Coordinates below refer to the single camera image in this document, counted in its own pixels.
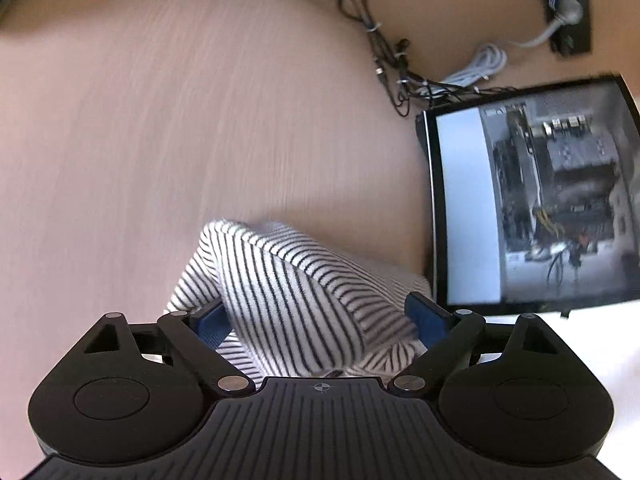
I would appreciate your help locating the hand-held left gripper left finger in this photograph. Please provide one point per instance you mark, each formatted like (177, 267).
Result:
(212, 325)

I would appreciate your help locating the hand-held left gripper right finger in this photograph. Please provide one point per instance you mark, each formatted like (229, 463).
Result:
(430, 320)

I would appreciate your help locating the striped knit garment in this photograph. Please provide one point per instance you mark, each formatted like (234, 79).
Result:
(290, 300)

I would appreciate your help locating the white computer case glass panel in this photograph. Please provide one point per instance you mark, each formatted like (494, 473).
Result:
(465, 210)

